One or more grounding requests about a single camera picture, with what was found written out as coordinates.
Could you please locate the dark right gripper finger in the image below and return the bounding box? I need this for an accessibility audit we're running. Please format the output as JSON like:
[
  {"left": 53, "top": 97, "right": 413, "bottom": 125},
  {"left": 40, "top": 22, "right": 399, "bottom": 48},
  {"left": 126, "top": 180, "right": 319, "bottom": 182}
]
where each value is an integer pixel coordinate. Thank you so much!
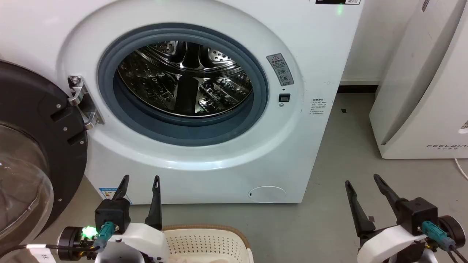
[
  {"left": 346, "top": 180, "right": 376, "bottom": 238},
  {"left": 374, "top": 174, "right": 401, "bottom": 216}
]

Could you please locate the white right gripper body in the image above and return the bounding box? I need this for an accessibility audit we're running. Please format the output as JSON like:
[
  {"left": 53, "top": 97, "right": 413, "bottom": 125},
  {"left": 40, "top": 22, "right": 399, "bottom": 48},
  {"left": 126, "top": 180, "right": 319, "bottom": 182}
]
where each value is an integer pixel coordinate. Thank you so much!
[{"left": 358, "top": 216, "right": 465, "bottom": 263}]

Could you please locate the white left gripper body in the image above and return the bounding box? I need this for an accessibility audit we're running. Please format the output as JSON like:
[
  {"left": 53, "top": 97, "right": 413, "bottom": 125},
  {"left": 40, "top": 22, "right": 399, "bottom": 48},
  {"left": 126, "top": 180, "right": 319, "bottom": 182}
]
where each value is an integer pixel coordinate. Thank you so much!
[{"left": 58, "top": 222, "right": 170, "bottom": 263}]

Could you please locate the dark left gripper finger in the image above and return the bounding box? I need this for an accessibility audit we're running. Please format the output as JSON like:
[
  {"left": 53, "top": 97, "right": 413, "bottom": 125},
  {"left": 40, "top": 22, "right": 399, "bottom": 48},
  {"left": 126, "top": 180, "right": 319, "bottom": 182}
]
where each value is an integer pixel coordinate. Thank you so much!
[
  {"left": 112, "top": 175, "right": 130, "bottom": 201},
  {"left": 145, "top": 176, "right": 163, "bottom": 230}
]

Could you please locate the silver metal door hinge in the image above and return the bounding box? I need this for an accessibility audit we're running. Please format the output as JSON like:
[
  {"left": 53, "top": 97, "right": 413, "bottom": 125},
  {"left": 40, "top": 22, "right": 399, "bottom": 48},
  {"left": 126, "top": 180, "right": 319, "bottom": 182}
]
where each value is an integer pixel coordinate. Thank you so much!
[{"left": 68, "top": 76, "right": 105, "bottom": 130}]

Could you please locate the shiny steel washer drum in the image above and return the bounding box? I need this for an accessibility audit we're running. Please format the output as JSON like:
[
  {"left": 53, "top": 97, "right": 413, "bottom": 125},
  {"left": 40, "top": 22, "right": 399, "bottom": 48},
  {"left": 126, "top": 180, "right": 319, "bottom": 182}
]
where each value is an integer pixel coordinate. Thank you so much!
[{"left": 117, "top": 40, "right": 253, "bottom": 118}]

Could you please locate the black glass washer door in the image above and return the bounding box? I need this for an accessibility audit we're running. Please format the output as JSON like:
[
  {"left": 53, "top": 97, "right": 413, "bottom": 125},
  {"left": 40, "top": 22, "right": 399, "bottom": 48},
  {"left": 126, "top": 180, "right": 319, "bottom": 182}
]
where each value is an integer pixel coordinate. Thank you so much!
[{"left": 0, "top": 60, "right": 88, "bottom": 252}]

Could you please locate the blue energy label sticker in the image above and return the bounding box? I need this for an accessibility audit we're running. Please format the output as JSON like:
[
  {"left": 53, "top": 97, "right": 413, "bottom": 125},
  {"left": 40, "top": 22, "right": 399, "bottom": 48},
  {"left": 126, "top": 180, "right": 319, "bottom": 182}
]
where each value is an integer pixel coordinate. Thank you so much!
[{"left": 99, "top": 187, "right": 132, "bottom": 204}]

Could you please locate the cream perforated laundry basket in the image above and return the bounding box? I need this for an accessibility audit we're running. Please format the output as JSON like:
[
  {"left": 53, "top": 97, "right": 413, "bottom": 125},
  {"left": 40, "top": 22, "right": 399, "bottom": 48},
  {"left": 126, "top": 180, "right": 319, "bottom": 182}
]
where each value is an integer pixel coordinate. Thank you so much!
[{"left": 161, "top": 225, "right": 254, "bottom": 263}]

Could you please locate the white washing machine body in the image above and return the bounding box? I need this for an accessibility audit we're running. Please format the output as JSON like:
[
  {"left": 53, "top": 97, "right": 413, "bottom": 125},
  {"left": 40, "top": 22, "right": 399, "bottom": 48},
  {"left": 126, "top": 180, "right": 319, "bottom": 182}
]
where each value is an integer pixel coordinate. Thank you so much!
[{"left": 0, "top": 0, "right": 366, "bottom": 205}]

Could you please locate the grey rubber door gasket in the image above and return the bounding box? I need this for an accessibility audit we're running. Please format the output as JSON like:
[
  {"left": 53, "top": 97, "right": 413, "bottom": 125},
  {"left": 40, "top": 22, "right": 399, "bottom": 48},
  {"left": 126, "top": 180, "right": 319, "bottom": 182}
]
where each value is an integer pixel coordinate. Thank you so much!
[{"left": 97, "top": 23, "right": 269, "bottom": 147}]

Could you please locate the white air purifier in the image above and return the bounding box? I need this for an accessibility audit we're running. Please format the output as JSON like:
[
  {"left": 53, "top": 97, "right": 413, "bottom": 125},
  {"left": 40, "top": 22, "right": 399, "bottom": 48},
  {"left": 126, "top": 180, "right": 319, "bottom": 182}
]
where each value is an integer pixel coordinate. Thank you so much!
[{"left": 369, "top": 0, "right": 468, "bottom": 160}]

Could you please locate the oval white filter cover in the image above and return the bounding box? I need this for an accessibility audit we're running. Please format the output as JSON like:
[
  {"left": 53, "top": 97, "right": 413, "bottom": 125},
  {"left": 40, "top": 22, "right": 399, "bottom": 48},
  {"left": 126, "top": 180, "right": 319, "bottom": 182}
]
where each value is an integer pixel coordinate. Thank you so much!
[{"left": 248, "top": 186, "right": 287, "bottom": 203}]

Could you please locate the black baseboard strip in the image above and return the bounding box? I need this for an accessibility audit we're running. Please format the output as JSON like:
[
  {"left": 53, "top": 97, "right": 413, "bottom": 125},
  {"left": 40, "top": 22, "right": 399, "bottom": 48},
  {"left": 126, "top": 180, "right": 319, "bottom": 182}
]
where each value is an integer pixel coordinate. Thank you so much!
[{"left": 337, "top": 85, "right": 379, "bottom": 94}]

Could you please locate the grey warning sticker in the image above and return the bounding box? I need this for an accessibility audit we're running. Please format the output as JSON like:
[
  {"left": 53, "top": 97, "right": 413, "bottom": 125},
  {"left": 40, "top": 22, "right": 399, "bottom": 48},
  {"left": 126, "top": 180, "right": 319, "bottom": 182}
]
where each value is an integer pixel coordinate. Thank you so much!
[{"left": 266, "top": 53, "right": 295, "bottom": 87}]

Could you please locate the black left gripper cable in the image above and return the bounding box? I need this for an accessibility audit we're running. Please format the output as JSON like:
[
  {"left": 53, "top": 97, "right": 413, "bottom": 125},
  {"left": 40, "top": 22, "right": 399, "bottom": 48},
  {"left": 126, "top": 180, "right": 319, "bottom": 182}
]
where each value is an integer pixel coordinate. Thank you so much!
[{"left": 0, "top": 221, "right": 116, "bottom": 258}]

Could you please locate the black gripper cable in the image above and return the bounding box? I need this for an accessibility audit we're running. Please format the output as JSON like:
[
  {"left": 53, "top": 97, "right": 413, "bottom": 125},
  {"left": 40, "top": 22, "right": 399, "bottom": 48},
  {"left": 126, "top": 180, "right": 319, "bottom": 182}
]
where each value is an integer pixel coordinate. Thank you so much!
[
  {"left": 420, "top": 220, "right": 468, "bottom": 263},
  {"left": 0, "top": 221, "right": 116, "bottom": 258}
]

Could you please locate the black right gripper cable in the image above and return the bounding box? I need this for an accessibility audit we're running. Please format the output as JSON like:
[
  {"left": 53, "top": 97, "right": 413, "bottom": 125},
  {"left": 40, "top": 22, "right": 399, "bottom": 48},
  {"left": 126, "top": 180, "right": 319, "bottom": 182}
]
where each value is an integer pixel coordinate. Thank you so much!
[{"left": 420, "top": 220, "right": 468, "bottom": 263}]

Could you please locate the thin white power cable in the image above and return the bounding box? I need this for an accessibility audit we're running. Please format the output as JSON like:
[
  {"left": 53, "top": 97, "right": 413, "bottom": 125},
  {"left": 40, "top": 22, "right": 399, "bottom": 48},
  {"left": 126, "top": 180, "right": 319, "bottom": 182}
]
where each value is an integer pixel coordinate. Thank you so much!
[{"left": 454, "top": 158, "right": 468, "bottom": 181}]

